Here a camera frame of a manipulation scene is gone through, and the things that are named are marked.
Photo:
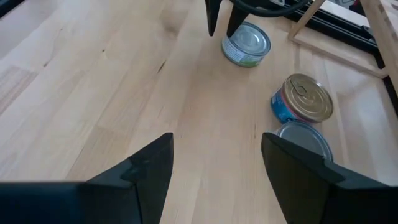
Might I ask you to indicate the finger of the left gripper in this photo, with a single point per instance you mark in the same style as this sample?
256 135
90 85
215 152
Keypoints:
213 15
236 18

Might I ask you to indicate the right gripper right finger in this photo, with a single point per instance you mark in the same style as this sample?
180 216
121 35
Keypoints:
326 199

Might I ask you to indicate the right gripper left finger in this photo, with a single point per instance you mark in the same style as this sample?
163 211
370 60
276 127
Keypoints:
124 202

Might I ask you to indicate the Bumble Bee tuna can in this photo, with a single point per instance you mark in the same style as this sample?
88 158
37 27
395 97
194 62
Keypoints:
303 137
248 40

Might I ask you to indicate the wooden slatted shelf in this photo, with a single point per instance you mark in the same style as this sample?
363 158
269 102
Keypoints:
385 31

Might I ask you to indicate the Wild Planet gold-lidded can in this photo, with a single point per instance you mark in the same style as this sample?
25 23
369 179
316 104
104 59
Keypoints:
306 96

